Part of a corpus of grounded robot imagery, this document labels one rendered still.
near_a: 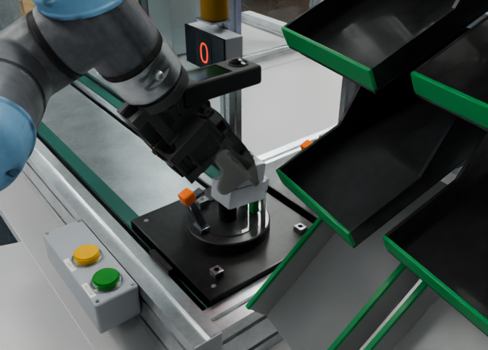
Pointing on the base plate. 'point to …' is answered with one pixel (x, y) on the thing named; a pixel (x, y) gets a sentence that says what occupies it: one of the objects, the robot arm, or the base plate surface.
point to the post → (234, 117)
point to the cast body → (245, 195)
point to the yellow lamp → (214, 5)
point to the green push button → (106, 279)
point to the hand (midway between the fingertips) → (243, 166)
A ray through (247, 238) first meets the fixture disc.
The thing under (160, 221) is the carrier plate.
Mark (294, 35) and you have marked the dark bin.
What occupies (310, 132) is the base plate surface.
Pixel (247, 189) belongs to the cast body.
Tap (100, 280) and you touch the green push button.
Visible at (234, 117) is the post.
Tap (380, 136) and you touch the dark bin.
